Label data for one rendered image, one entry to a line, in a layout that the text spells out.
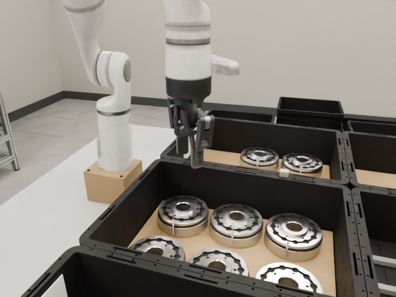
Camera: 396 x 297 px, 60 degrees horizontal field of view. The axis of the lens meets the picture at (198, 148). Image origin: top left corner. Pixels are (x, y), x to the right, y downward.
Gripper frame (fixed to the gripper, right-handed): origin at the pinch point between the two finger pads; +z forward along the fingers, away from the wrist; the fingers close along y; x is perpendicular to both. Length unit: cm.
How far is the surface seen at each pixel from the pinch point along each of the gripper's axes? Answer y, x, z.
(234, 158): -23.2, 25.5, 17.1
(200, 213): -0.1, 2.4, 14.1
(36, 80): -384, -11, 67
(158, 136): -78, 23, 30
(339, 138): -3.9, 43.8, 7.1
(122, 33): -353, 86, 18
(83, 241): 6.9, -20.7, 7.0
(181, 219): -0.2, -1.9, 14.2
